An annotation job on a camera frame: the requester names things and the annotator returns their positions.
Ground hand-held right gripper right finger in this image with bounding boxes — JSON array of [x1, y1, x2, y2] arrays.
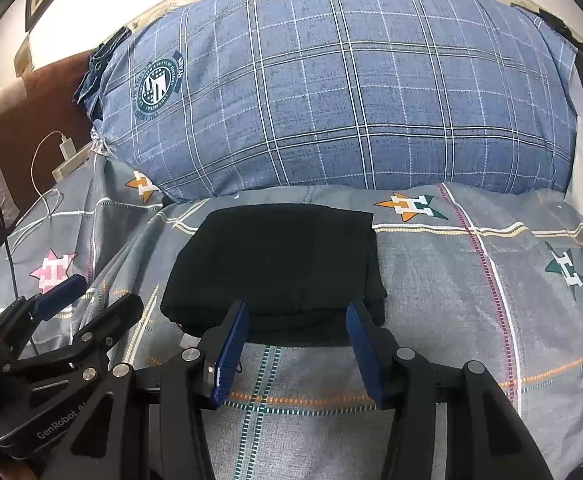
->
[[345, 301, 555, 480]]

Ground blue plaid pillow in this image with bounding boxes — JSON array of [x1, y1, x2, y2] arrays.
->
[[74, 0, 579, 206]]

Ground grey star-printed bed sheet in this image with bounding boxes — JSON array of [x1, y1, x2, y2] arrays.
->
[[0, 152, 583, 480]]

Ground black pants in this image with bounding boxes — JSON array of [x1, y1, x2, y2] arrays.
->
[[160, 203, 388, 347]]

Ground beige power strip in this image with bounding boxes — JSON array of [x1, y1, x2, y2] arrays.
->
[[52, 146, 94, 182]]

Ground brown headboard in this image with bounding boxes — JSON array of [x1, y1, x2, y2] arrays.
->
[[0, 50, 97, 211]]

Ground white charging cable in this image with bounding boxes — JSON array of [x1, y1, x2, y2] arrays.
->
[[8, 130, 67, 248]]

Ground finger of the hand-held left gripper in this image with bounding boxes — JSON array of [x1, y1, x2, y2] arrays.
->
[[3, 293, 145, 384], [0, 275, 88, 362]]

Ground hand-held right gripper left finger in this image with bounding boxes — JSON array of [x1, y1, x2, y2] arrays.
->
[[46, 300, 251, 480]]

